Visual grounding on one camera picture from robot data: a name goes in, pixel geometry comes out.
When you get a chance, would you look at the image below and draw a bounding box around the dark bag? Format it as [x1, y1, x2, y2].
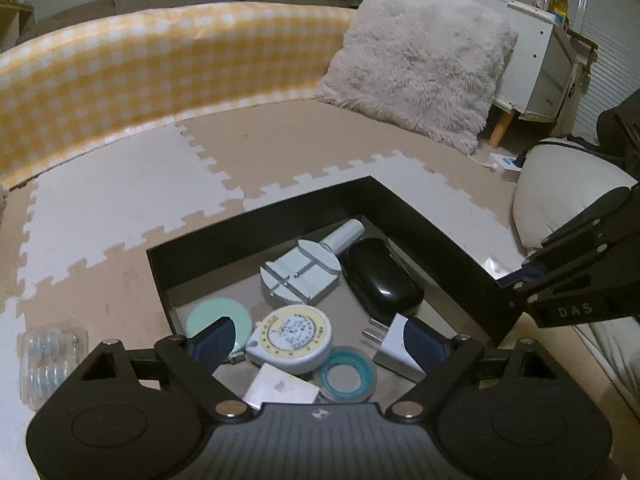
[565, 95, 640, 186]

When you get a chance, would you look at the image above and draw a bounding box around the small white blue box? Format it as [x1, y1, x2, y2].
[492, 152, 523, 183]

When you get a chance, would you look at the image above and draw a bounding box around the white side cabinet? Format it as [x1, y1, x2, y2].
[430, 0, 581, 148]

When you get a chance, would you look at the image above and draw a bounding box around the white tube bottle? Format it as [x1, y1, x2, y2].
[320, 218, 366, 253]

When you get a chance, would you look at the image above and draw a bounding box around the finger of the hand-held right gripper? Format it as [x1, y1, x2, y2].
[522, 187, 634, 269]
[496, 242, 627, 307]

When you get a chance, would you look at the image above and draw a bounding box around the foam puzzle floor mat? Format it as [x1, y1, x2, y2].
[0, 97, 640, 480]

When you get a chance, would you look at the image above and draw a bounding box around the black glossy case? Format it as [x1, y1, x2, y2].
[340, 238, 425, 328]

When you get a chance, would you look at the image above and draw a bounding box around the white slatted door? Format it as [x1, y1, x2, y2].
[575, 0, 640, 141]

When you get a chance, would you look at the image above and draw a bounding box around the clear plastic container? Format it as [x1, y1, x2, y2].
[19, 319, 90, 411]

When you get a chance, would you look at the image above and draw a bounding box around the mint green round mirror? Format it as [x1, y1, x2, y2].
[186, 298, 252, 361]

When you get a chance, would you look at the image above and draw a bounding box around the grey watch link tool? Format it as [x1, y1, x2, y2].
[260, 240, 341, 307]

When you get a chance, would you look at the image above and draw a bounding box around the round yellow white tape measure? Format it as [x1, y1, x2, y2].
[245, 305, 332, 375]

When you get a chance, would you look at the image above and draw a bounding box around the wooden shelf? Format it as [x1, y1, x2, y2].
[0, 0, 34, 54]

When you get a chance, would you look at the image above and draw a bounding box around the cream smooth cushion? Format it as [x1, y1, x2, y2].
[512, 137, 640, 261]

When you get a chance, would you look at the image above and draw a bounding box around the white plug adapter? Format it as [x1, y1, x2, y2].
[361, 312, 426, 382]

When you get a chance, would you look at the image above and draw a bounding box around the black cardboard box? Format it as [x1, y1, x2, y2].
[146, 176, 531, 347]

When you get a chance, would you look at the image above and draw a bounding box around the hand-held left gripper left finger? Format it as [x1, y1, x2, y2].
[75, 316, 256, 422]

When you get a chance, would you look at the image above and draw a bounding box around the teal tape roll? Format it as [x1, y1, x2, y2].
[312, 346, 377, 403]

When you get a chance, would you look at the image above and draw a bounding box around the yellow checkered bumper cushion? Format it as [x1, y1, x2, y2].
[0, 2, 358, 191]

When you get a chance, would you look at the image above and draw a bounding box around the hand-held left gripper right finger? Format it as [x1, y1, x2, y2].
[385, 315, 559, 420]

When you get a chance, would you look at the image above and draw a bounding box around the fluffy cream pillow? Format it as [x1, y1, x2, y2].
[315, 0, 519, 156]

